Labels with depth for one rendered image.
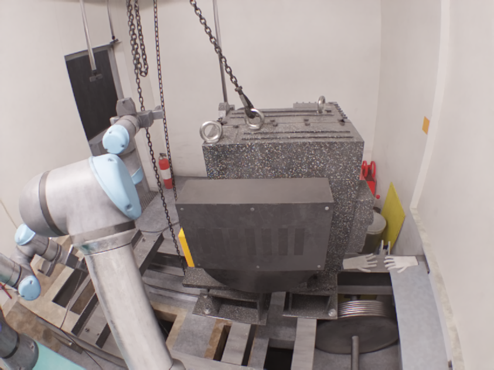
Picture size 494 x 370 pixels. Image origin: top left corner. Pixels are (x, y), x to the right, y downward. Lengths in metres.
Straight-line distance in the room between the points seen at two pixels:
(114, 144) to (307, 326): 1.18
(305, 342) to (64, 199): 1.21
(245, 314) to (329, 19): 2.78
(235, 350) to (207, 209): 0.81
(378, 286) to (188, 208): 1.47
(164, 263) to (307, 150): 1.57
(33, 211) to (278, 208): 0.59
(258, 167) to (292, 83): 2.36
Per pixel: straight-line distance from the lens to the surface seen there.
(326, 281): 1.29
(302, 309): 1.46
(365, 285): 1.91
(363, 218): 1.00
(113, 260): 0.43
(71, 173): 0.44
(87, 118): 7.50
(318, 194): 0.77
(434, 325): 1.61
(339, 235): 1.02
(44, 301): 2.08
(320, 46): 3.06
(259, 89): 3.18
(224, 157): 0.82
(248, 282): 1.02
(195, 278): 1.34
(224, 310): 1.48
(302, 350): 1.37
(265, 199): 0.75
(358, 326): 1.71
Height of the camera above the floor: 1.93
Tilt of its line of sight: 33 degrees down
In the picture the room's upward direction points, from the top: 6 degrees counter-clockwise
